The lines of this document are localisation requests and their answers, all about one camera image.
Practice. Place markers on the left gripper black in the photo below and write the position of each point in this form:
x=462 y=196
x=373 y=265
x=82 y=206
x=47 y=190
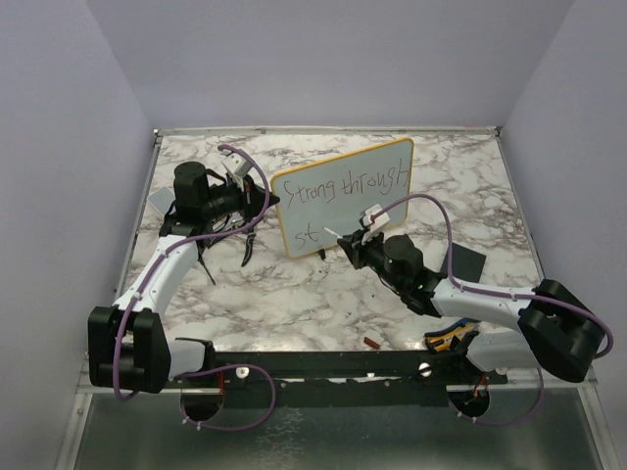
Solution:
x=253 y=199

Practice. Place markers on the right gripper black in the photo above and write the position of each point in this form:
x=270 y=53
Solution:
x=355 y=247

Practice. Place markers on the white marker pen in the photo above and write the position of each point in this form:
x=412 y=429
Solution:
x=332 y=232

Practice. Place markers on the yellow framed whiteboard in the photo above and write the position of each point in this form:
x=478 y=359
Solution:
x=336 y=191

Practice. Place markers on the red marker cap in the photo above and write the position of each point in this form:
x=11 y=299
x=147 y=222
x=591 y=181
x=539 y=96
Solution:
x=371 y=343

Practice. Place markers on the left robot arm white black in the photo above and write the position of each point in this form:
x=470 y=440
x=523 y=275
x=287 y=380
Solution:
x=128 y=350

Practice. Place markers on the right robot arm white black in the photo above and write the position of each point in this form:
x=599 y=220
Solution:
x=545 y=326

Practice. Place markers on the black pruning shears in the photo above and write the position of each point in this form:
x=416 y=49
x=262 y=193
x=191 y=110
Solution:
x=251 y=235

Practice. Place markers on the grey white small device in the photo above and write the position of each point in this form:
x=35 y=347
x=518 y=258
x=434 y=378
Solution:
x=161 y=200

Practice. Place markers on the black flat box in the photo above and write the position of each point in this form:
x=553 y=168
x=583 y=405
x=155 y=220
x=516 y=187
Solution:
x=467 y=264

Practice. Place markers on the yellow black utility knife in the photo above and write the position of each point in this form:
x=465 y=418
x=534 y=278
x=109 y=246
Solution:
x=447 y=338

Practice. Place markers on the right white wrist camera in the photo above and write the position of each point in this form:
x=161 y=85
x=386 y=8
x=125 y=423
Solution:
x=373 y=220

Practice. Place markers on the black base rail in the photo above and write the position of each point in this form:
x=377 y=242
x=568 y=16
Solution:
x=334 y=379

